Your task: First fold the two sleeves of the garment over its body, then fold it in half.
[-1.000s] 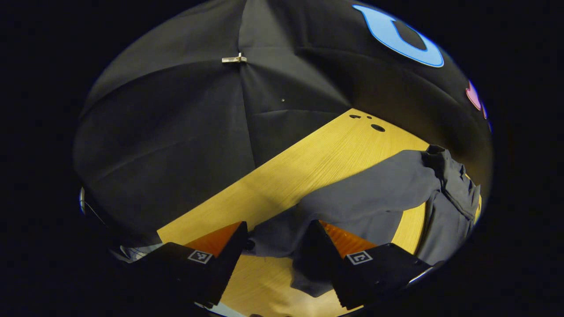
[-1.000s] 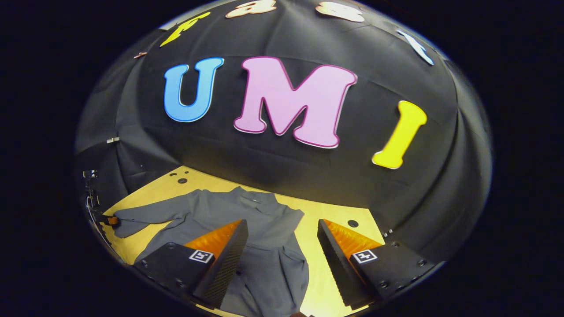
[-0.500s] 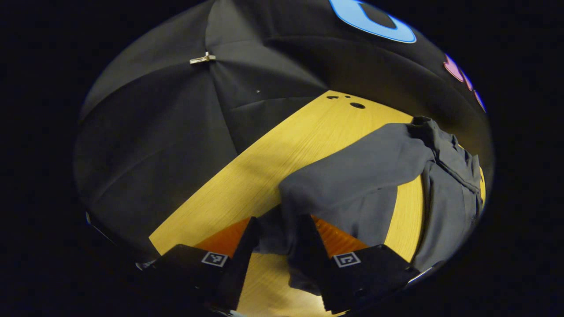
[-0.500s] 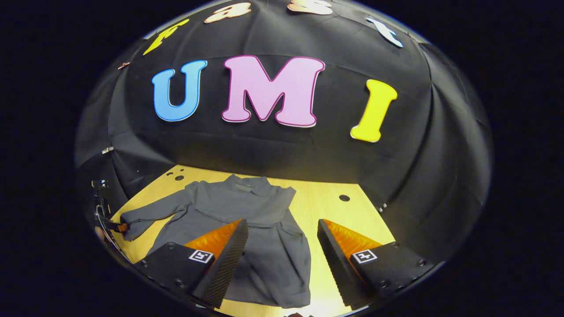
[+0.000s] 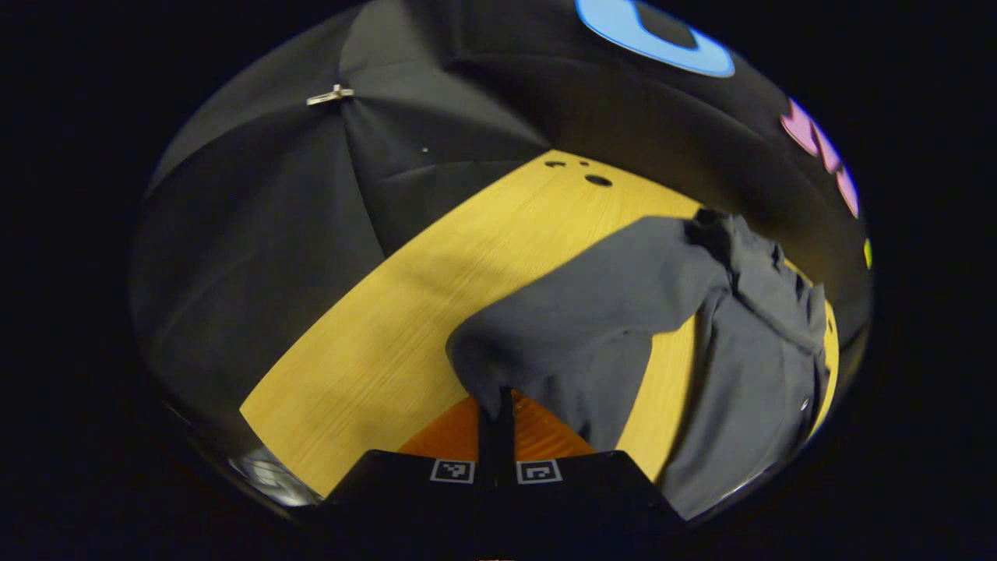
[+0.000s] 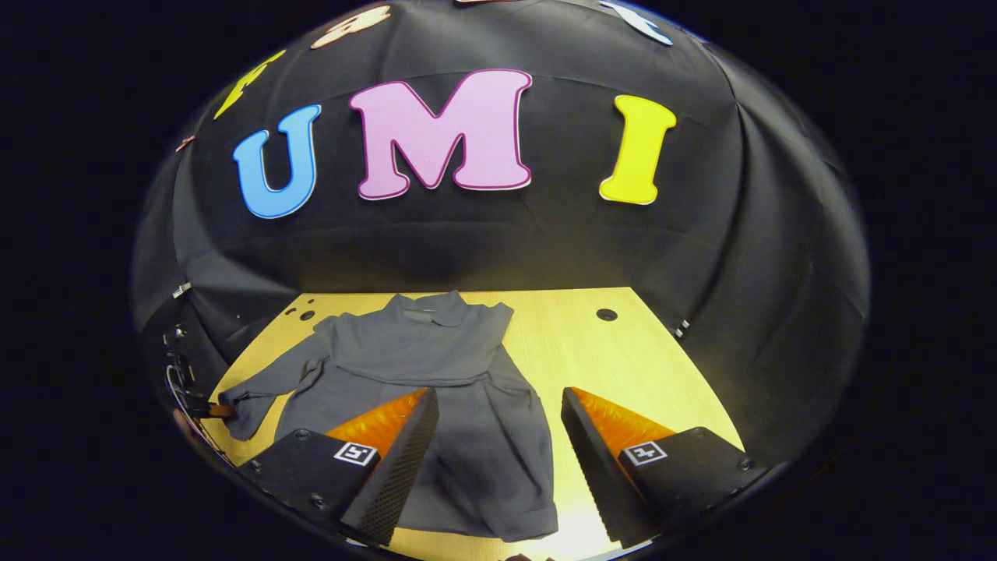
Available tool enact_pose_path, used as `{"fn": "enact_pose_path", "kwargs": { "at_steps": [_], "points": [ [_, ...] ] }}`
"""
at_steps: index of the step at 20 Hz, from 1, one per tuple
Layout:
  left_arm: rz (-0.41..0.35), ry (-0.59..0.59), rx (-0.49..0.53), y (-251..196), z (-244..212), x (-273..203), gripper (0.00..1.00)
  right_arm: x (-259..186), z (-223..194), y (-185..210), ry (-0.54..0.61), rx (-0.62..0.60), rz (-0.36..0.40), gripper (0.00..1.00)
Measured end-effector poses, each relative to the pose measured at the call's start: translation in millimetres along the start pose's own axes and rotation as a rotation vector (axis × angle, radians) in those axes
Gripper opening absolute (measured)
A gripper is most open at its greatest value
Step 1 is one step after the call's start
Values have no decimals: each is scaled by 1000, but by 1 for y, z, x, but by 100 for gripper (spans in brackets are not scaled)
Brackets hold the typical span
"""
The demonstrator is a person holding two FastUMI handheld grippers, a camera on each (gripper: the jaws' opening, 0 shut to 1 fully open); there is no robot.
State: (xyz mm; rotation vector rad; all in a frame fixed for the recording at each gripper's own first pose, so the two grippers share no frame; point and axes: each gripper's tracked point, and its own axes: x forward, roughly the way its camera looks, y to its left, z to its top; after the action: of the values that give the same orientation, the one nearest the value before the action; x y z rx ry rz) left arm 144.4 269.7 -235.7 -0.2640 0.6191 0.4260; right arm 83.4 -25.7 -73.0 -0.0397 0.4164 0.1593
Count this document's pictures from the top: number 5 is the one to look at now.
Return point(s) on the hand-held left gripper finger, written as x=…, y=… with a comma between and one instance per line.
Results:
x=506, y=467
x=488, y=467

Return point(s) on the grey button shirt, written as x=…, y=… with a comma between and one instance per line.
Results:
x=607, y=312

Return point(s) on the black backdrop cloth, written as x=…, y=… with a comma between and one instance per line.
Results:
x=257, y=234

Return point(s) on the metal cloth clip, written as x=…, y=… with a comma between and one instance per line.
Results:
x=329, y=95

